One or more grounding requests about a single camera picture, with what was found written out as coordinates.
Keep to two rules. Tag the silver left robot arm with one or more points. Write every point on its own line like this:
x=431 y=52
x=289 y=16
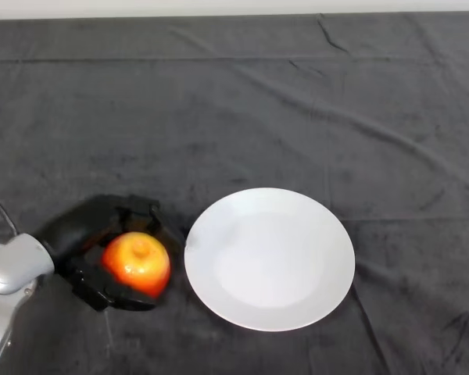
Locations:
x=8 y=281

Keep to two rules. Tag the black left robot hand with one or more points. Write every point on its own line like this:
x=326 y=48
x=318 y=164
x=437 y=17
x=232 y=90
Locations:
x=76 y=234

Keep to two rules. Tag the red yellow apple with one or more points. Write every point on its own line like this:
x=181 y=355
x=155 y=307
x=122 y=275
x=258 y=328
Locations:
x=138 y=262

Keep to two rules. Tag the black table cloth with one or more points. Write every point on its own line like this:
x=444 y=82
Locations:
x=234 y=117

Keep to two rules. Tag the white round plate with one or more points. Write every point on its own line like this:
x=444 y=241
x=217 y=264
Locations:
x=269 y=259

